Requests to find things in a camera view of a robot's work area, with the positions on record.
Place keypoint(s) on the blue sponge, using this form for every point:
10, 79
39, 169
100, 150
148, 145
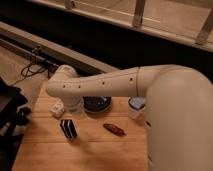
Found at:
137, 103

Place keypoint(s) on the white cup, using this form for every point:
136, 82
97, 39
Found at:
133, 113

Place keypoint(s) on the black equipment on left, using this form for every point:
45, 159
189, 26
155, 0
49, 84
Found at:
13, 113

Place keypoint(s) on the brown chocolate bar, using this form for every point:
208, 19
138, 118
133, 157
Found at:
114, 129

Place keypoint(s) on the white tube package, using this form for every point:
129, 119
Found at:
57, 110

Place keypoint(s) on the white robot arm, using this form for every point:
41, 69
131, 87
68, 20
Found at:
179, 109

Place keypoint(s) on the black and white striped eraser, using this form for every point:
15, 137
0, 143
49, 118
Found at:
68, 128

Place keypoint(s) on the dark blue bowl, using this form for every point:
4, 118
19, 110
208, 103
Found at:
96, 104

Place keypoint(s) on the translucent gripper tool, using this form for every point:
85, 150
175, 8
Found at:
74, 106

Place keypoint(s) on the wooden board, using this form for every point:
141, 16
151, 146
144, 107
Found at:
45, 148

